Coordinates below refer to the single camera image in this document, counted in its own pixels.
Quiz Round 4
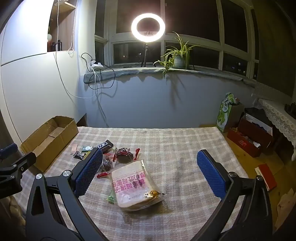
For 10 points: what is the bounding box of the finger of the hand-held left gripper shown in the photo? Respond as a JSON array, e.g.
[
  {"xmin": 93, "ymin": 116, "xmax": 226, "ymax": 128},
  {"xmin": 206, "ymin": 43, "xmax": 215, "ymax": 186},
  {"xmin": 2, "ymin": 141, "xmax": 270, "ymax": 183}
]
[
  {"xmin": 0, "ymin": 143, "xmax": 18, "ymax": 160},
  {"xmin": 0, "ymin": 152, "xmax": 37, "ymax": 200}
]

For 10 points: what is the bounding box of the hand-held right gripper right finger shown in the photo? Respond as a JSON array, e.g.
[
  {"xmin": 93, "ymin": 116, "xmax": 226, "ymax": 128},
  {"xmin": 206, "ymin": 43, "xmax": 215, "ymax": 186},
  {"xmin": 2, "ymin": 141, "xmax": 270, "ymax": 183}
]
[{"xmin": 196, "ymin": 149, "xmax": 273, "ymax": 241}]

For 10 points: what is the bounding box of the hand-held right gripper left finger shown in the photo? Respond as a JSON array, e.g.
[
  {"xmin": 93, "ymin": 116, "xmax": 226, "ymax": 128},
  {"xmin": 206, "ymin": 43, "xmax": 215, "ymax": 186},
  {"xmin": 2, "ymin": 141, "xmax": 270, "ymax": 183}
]
[{"xmin": 26, "ymin": 148, "xmax": 109, "ymax": 241}]

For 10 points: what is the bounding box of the dark cake clear packet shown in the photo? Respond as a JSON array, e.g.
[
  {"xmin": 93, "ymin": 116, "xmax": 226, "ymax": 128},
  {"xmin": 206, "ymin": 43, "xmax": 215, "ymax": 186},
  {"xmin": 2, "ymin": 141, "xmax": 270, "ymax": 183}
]
[
  {"xmin": 116, "ymin": 147, "xmax": 134, "ymax": 164},
  {"xmin": 100, "ymin": 155, "xmax": 114, "ymax": 172}
]

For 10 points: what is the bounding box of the brown chocolate bar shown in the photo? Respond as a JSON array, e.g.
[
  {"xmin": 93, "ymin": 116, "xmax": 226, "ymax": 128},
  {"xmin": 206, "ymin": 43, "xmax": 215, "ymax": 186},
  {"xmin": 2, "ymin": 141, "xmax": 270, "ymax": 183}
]
[{"xmin": 97, "ymin": 140, "xmax": 114, "ymax": 153}]

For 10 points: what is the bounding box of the brown cardboard box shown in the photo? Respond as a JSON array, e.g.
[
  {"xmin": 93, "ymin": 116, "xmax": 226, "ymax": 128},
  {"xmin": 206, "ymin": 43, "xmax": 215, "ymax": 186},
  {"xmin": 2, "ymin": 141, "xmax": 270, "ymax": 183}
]
[{"xmin": 20, "ymin": 116, "xmax": 79, "ymax": 173}]

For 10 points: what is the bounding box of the sliced bread packet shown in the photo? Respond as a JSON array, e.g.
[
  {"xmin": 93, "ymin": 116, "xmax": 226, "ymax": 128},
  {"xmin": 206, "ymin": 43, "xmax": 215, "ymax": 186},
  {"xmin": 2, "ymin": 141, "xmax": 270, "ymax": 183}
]
[{"xmin": 111, "ymin": 158, "xmax": 166, "ymax": 212}]

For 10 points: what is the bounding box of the checked cloth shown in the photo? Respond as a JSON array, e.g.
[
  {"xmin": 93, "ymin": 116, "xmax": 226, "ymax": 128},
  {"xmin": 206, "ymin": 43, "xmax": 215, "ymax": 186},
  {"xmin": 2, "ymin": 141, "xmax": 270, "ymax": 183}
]
[{"xmin": 14, "ymin": 126, "xmax": 249, "ymax": 241}]

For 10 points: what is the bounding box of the red flat box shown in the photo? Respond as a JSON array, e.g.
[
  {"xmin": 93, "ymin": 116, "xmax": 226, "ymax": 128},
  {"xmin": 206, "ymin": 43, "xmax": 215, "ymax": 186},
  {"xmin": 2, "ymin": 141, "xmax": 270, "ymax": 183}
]
[{"xmin": 227, "ymin": 127, "xmax": 263, "ymax": 158}]

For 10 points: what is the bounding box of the red book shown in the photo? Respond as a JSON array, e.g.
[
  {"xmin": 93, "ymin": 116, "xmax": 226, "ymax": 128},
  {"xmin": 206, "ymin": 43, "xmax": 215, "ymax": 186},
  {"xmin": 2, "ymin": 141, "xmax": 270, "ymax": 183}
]
[{"xmin": 255, "ymin": 163, "xmax": 277, "ymax": 192}]

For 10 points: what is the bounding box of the dark red open box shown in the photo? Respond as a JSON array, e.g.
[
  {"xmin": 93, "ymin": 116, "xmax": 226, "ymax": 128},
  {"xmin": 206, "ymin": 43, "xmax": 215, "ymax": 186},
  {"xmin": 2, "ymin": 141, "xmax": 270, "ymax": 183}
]
[{"xmin": 238, "ymin": 113, "xmax": 274, "ymax": 150}]

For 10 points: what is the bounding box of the green gift bag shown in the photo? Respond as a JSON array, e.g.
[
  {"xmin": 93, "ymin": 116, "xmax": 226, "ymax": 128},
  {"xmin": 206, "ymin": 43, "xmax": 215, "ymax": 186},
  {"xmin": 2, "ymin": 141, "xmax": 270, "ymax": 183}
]
[{"xmin": 216, "ymin": 92, "xmax": 235, "ymax": 133}]

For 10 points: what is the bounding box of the white wardrobe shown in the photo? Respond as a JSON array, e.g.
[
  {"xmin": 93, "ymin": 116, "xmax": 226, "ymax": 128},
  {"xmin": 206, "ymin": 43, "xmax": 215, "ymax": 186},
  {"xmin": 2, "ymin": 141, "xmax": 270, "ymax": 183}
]
[{"xmin": 0, "ymin": 0, "xmax": 87, "ymax": 149}]

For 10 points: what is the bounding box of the beige crumpled cloth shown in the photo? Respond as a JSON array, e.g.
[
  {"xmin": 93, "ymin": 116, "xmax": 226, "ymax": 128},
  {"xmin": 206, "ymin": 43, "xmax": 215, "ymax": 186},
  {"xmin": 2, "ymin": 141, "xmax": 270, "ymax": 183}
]
[{"xmin": 276, "ymin": 188, "xmax": 296, "ymax": 220}]

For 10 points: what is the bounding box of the white lace cloth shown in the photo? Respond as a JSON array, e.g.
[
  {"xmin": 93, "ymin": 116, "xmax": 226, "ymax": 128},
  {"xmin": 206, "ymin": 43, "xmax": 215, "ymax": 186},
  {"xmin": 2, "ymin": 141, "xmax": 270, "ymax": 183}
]
[{"xmin": 252, "ymin": 88, "xmax": 296, "ymax": 154}]

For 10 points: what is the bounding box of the grey stone window sill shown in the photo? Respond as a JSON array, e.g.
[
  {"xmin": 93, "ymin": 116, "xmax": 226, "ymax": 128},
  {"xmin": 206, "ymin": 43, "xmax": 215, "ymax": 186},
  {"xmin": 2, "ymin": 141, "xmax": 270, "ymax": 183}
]
[{"xmin": 83, "ymin": 66, "xmax": 257, "ymax": 87}]

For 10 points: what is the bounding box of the potted spider plant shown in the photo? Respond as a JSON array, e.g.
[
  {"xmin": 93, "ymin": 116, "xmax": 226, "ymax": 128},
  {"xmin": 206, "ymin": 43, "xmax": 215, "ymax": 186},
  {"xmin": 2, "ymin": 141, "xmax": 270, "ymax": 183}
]
[{"xmin": 153, "ymin": 32, "xmax": 197, "ymax": 78}]

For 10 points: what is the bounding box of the black tripod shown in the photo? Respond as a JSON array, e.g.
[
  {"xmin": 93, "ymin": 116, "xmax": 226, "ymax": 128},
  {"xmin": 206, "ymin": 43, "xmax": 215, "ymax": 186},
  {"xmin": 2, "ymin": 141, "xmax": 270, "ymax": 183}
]
[{"xmin": 139, "ymin": 43, "xmax": 149, "ymax": 67}]

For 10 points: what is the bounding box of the dark curtain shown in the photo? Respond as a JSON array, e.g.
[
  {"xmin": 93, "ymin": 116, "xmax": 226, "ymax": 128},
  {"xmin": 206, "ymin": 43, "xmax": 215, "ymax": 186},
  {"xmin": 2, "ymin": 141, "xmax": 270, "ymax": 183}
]
[{"xmin": 253, "ymin": 0, "xmax": 296, "ymax": 105}]

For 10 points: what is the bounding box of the white framed window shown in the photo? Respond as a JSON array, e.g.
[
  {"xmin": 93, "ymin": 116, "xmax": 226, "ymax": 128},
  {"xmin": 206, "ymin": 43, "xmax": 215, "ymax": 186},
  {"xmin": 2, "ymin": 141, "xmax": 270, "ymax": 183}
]
[{"xmin": 95, "ymin": 0, "xmax": 259, "ymax": 80}]

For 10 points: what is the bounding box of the white cable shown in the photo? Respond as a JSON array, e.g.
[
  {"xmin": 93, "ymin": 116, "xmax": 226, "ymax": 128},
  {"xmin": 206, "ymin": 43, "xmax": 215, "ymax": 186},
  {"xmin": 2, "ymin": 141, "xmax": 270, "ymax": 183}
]
[{"xmin": 54, "ymin": 0, "xmax": 109, "ymax": 127}]

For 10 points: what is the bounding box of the black cable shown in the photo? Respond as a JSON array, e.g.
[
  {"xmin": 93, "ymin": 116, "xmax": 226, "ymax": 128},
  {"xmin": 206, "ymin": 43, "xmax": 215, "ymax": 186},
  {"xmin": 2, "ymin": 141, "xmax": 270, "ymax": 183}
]
[{"xmin": 81, "ymin": 53, "xmax": 116, "ymax": 90}]

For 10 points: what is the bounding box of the wooden wall shelf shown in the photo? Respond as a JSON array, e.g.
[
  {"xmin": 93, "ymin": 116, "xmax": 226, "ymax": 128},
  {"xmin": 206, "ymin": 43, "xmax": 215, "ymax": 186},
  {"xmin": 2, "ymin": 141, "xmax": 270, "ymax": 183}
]
[{"xmin": 47, "ymin": 0, "xmax": 77, "ymax": 52}]

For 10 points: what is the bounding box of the ring light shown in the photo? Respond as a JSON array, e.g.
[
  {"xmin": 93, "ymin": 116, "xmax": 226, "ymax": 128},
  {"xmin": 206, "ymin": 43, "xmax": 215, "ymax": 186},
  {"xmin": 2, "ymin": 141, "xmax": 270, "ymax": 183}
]
[{"xmin": 131, "ymin": 13, "xmax": 166, "ymax": 43}]

